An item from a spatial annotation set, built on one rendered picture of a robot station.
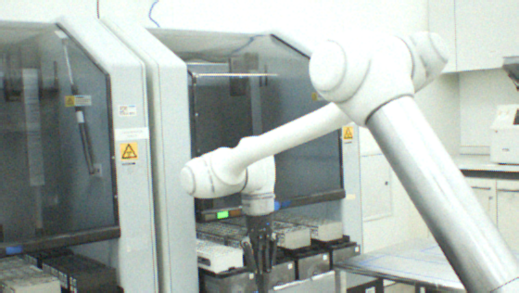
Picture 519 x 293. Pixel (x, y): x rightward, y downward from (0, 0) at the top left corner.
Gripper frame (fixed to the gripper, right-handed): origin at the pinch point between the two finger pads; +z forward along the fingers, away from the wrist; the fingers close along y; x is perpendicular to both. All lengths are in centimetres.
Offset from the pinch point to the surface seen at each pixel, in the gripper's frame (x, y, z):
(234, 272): -12.4, 1.0, -1.7
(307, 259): -11.6, -27.5, -0.1
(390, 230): -131, -210, 35
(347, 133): -20, -58, -39
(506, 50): -71, -259, -79
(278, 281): -11.7, -15.1, 4.5
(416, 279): 32.4, -26.7, -1.5
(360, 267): 13.0, -25.8, -1.8
